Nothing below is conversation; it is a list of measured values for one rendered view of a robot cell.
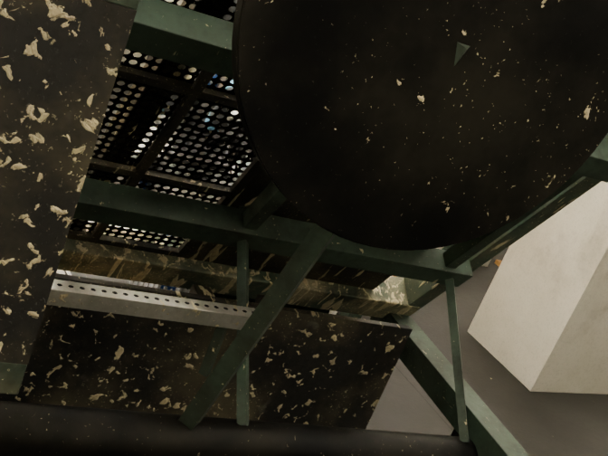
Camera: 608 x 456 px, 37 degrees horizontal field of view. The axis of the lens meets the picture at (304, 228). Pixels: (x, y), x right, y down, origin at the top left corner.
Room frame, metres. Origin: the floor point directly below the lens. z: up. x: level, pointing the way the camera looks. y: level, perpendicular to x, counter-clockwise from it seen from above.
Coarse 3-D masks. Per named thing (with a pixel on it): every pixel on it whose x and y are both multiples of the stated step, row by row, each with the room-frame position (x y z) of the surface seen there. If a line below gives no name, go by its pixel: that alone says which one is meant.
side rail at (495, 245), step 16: (576, 192) 2.54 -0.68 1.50; (544, 208) 2.57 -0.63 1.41; (560, 208) 2.59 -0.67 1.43; (528, 224) 2.63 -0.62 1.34; (496, 240) 2.68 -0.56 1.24; (512, 240) 2.68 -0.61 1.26; (480, 256) 2.72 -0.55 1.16; (416, 288) 2.90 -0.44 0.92; (432, 288) 2.83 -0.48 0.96; (416, 304) 2.90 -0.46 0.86
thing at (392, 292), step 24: (72, 240) 2.33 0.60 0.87; (72, 264) 2.35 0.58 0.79; (96, 264) 2.37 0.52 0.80; (120, 264) 2.39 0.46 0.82; (144, 264) 2.42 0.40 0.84; (168, 264) 2.46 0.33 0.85; (192, 264) 2.50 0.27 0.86; (216, 264) 2.56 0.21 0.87; (216, 288) 2.59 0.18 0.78; (264, 288) 2.64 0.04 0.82; (312, 288) 2.71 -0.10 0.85; (336, 288) 2.77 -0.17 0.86; (360, 288) 2.83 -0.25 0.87; (384, 288) 2.89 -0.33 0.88; (360, 312) 2.88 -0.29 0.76; (384, 312) 2.91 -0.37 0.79; (408, 312) 2.94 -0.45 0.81
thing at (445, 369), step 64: (64, 320) 2.19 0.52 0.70; (128, 320) 2.27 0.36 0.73; (320, 320) 2.58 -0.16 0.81; (384, 320) 2.92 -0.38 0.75; (64, 384) 2.21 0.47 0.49; (128, 384) 2.31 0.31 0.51; (192, 384) 2.41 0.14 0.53; (256, 384) 2.51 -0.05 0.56; (320, 384) 2.63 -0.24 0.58; (384, 384) 2.75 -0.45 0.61; (448, 384) 2.55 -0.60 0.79; (0, 448) 1.64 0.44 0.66; (64, 448) 1.71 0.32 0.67; (128, 448) 1.79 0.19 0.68; (192, 448) 1.87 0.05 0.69; (256, 448) 1.97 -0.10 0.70; (320, 448) 2.07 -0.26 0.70; (384, 448) 2.18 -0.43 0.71; (448, 448) 2.30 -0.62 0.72; (512, 448) 2.31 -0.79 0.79
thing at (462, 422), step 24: (456, 48) 1.55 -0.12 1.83; (312, 240) 1.70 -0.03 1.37; (240, 264) 2.27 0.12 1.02; (288, 264) 1.73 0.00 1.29; (312, 264) 1.73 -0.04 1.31; (240, 288) 2.22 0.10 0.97; (288, 288) 1.73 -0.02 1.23; (264, 312) 1.76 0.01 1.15; (456, 312) 2.61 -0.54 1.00; (216, 336) 1.97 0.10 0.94; (240, 336) 1.80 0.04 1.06; (456, 336) 2.56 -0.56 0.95; (240, 360) 1.81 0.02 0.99; (456, 360) 2.51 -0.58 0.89; (216, 384) 1.84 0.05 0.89; (240, 384) 2.06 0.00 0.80; (456, 384) 2.47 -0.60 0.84; (192, 408) 1.88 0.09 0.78; (240, 408) 2.02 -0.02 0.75
